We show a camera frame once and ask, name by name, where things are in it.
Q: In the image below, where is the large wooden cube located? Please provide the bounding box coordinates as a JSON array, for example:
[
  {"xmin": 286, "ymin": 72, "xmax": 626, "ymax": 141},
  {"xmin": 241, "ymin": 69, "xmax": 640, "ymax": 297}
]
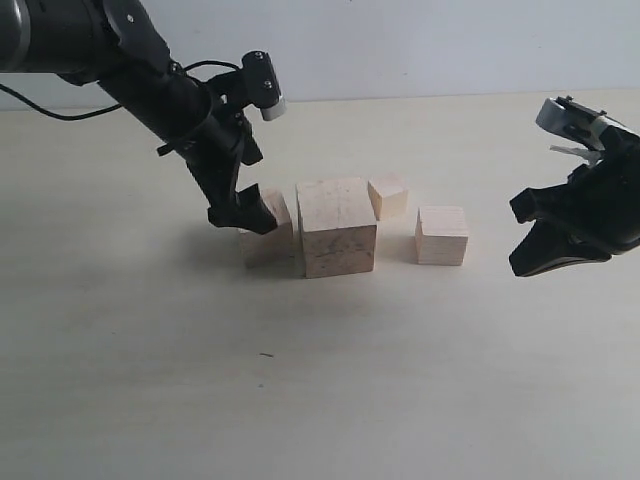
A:
[{"xmin": 296, "ymin": 177, "xmax": 377, "ymax": 279}]

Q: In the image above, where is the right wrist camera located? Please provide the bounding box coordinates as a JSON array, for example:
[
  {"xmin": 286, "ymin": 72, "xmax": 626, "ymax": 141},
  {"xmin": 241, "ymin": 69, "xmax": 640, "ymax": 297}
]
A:
[{"xmin": 535, "ymin": 96, "xmax": 626, "ymax": 168}]

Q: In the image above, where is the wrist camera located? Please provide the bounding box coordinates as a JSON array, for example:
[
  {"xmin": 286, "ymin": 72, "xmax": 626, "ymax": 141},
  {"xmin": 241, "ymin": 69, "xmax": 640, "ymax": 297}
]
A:
[
  {"xmin": 535, "ymin": 96, "xmax": 626, "ymax": 168},
  {"xmin": 242, "ymin": 50, "xmax": 286, "ymax": 121}
]

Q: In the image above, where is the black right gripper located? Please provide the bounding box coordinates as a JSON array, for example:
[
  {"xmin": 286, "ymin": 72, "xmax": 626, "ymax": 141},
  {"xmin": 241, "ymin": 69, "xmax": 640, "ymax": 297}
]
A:
[{"xmin": 509, "ymin": 126, "xmax": 639, "ymax": 277}]

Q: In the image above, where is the small wooden cube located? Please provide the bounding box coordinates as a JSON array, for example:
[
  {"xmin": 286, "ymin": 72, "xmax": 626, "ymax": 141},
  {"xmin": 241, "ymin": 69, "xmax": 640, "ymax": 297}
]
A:
[{"xmin": 367, "ymin": 174, "xmax": 409, "ymax": 221}]

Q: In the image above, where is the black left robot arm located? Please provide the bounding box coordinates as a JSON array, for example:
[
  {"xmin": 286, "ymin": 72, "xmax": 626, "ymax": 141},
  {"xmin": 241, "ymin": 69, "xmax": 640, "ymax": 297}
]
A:
[{"xmin": 1, "ymin": 1, "xmax": 286, "ymax": 234}]

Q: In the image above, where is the medium wooden cube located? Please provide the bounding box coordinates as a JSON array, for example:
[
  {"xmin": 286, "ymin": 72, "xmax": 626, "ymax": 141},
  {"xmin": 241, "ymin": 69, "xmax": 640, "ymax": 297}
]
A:
[{"xmin": 415, "ymin": 206, "xmax": 469, "ymax": 266}]

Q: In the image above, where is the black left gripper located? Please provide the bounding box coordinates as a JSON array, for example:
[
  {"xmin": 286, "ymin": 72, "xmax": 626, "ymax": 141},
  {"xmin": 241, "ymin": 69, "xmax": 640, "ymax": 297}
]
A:
[{"xmin": 185, "ymin": 74, "xmax": 278, "ymax": 234}]

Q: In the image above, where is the medium-large wooden cube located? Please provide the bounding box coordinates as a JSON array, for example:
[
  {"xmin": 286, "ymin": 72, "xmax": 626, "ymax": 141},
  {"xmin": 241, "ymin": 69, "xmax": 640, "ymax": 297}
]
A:
[{"xmin": 238, "ymin": 189, "xmax": 293, "ymax": 268}]

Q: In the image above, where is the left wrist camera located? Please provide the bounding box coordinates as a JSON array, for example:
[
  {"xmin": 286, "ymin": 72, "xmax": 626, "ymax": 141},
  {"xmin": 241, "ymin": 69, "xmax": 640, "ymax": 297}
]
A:
[{"xmin": 242, "ymin": 50, "xmax": 286, "ymax": 121}]

